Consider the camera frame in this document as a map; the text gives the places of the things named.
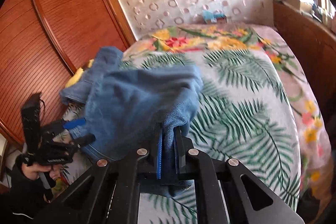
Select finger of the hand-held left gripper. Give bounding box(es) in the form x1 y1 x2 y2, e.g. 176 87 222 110
50 118 88 133
70 134 96 149

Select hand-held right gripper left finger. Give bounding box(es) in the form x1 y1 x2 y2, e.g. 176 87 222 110
30 127 165 224

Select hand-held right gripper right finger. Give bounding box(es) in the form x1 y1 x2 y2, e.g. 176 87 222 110
174 126 305 224

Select blue denim pants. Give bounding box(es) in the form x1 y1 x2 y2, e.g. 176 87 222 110
60 46 205 198

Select person's left forearm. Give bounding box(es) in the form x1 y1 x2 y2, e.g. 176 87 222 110
0 161 54 224

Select person's left hand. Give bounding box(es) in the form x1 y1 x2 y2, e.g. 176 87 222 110
21 161 62 183

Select yellow plush toy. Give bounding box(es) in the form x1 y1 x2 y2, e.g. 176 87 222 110
65 59 95 88

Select palm leaf printed sheet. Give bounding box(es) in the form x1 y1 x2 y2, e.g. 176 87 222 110
52 49 301 224

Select louvered wooden wardrobe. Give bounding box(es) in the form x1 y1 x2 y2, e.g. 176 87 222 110
0 0 133 146

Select floral blanket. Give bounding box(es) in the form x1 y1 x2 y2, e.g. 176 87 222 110
123 25 333 207

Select wooden cabinet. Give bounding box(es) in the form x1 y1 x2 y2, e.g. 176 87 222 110
273 1 336 135

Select open cardboard box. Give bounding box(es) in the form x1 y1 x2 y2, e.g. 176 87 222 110
285 0 314 11

